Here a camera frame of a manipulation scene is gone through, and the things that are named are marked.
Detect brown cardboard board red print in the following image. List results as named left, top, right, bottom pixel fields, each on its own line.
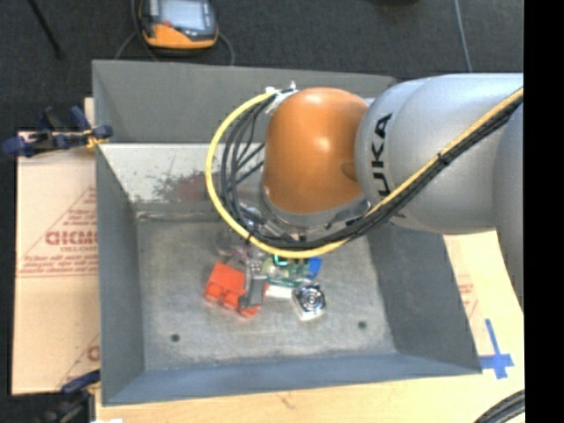
left=11, top=97, right=490, bottom=397

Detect red toy building block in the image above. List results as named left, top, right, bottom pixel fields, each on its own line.
left=203, top=261, right=266, bottom=319

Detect grey metal bin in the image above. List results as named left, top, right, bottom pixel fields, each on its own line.
left=91, top=59, right=484, bottom=407

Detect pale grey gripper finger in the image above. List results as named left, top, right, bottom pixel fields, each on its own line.
left=247, top=259, right=268, bottom=308

